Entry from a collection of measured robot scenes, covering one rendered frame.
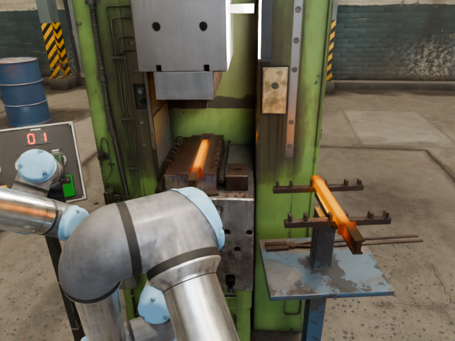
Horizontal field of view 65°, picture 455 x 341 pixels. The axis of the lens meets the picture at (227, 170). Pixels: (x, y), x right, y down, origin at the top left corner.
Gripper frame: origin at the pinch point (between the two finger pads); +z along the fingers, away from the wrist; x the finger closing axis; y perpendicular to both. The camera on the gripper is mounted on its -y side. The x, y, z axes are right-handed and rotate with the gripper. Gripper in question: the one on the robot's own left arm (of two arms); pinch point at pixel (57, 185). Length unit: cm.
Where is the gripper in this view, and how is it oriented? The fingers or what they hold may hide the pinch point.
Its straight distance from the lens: 125.4
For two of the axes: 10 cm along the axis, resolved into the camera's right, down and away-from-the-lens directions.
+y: -2.0, -9.8, 0.5
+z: -3.1, 1.1, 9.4
